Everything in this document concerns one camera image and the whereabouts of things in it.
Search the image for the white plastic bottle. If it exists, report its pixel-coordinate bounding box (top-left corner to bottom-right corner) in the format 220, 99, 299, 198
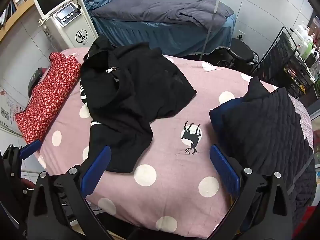
292, 22, 309, 52

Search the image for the white beauty machine with screen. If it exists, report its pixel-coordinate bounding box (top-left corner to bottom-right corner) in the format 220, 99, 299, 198
33, 0, 98, 48

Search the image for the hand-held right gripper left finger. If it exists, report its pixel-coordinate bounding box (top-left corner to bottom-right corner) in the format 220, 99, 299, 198
26, 145, 112, 240

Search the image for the massage bed with blue skirt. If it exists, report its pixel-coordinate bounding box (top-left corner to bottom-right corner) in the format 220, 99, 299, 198
90, 12, 237, 57

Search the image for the wooden shelf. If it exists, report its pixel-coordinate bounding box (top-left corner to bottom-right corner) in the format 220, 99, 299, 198
0, 0, 75, 43

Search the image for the wall poster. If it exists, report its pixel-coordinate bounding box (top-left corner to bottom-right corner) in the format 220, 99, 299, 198
0, 85, 25, 130

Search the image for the green plastic bottle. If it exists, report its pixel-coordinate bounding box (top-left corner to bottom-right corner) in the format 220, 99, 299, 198
301, 41, 315, 59

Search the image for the black round stool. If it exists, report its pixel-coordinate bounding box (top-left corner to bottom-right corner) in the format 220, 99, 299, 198
216, 37, 259, 69

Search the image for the gray duvet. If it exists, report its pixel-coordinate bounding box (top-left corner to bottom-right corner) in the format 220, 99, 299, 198
90, 0, 235, 27

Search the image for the black quilted jacket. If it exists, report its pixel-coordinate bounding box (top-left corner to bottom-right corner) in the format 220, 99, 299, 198
222, 76, 317, 228

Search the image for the red floral garment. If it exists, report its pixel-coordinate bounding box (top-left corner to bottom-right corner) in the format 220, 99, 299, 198
14, 52, 82, 144

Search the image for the black wire cart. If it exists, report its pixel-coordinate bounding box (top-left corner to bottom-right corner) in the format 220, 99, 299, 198
251, 26, 320, 99

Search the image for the pink polka dot bed sheet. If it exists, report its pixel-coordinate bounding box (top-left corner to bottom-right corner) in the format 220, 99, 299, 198
37, 47, 314, 239

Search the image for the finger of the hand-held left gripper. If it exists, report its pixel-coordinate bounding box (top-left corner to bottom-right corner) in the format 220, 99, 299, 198
2, 140, 42, 180

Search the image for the dark round object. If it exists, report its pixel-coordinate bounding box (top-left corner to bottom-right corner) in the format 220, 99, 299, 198
27, 67, 48, 98

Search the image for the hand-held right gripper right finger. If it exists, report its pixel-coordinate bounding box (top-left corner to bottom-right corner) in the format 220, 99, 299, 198
209, 144, 293, 240

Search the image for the black zip jacket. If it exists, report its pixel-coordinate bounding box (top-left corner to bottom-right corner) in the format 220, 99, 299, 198
79, 35, 197, 174

